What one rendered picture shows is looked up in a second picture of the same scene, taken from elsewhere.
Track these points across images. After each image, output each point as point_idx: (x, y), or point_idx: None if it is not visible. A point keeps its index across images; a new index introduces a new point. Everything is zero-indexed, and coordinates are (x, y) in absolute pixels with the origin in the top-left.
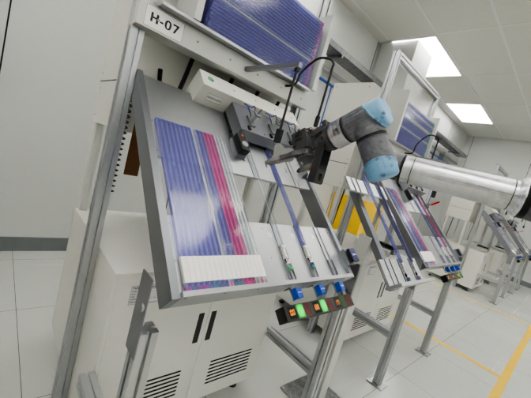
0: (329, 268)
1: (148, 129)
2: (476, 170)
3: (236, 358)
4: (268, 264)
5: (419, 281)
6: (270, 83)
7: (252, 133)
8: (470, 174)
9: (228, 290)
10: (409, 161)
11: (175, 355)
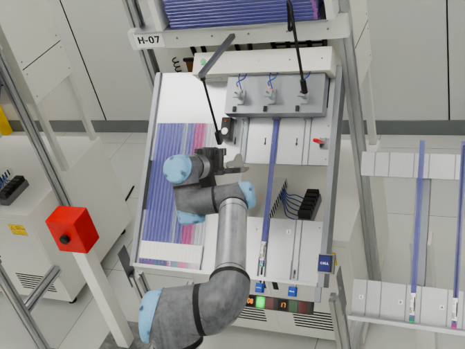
0: (289, 270)
1: (148, 138)
2: (222, 240)
3: (325, 317)
4: (210, 253)
5: (405, 325)
6: (269, 33)
7: (239, 113)
8: (217, 242)
9: (160, 268)
10: (219, 208)
11: (250, 292)
